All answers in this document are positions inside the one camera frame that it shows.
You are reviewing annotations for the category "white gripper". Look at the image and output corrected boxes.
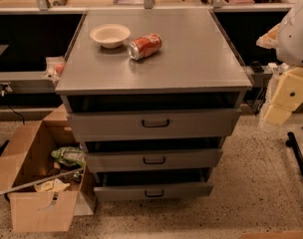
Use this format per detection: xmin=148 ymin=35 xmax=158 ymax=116
xmin=263 ymin=67 xmax=303 ymax=125

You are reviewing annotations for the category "grey bottom drawer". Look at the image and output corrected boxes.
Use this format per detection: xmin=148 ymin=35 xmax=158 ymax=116
xmin=94 ymin=169 xmax=213 ymax=201

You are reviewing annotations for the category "grey drawer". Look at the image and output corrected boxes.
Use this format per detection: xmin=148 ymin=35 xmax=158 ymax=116
xmin=86 ymin=148 xmax=223 ymax=172
xmin=68 ymin=109 xmax=240 ymax=141
xmin=94 ymin=169 xmax=213 ymax=201

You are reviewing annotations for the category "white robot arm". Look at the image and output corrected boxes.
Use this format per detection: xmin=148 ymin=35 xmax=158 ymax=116
xmin=256 ymin=0 xmax=303 ymax=125

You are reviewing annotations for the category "grey metal drawer cabinet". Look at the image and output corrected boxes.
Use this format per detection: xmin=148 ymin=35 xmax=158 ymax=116
xmin=54 ymin=7 xmax=253 ymax=184

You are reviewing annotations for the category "grey middle drawer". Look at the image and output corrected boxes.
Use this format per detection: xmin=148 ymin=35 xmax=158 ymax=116
xmin=86 ymin=148 xmax=223 ymax=172

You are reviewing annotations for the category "grey top drawer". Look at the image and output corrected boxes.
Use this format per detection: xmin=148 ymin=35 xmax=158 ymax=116
xmin=68 ymin=109 xmax=240 ymax=141

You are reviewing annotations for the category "open cardboard box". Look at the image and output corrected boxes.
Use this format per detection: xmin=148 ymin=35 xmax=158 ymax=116
xmin=0 ymin=107 xmax=96 ymax=232

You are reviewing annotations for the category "black chair base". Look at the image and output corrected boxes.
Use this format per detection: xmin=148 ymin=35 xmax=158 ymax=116
xmin=286 ymin=131 xmax=303 ymax=178

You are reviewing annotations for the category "red soda can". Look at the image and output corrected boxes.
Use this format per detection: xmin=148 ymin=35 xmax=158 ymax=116
xmin=128 ymin=33 xmax=162 ymax=61

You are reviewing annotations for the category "white paper bowl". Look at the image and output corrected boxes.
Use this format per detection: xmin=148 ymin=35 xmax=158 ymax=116
xmin=90 ymin=24 xmax=131 ymax=49

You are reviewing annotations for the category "green snack bag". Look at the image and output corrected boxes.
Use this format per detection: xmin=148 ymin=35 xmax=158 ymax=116
xmin=51 ymin=146 xmax=86 ymax=168

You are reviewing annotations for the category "clear plastic bag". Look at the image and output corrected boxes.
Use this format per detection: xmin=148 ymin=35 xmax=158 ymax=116
xmin=42 ymin=56 xmax=65 ymax=82

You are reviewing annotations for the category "yellow crumpled wrapper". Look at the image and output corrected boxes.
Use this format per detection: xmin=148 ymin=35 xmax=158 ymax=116
xmin=34 ymin=178 xmax=70 ymax=192

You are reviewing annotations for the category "grey metal bar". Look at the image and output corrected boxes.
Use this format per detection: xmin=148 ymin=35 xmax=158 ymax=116
xmin=0 ymin=167 xmax=84 ymax=195

